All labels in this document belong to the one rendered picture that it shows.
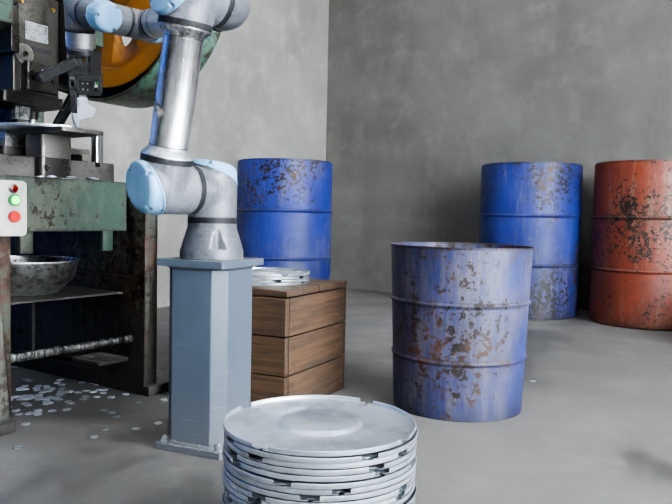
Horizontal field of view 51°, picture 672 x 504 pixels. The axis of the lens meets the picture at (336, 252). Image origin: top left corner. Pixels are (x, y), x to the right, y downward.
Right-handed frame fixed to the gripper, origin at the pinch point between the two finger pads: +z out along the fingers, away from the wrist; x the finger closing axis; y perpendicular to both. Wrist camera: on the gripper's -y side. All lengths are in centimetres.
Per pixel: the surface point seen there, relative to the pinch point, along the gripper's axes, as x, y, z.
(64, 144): 6.1, -3.8, 7.4
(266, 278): -18, 53, 39
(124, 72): 42.4, 10.9, -8.5
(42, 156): 0.6, -8.9, 9.7
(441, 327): -44, 98, 41
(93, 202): 0.0, 4.2, 22.5
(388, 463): -128, 54, 16
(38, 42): 21.0, -11.6, -18.4
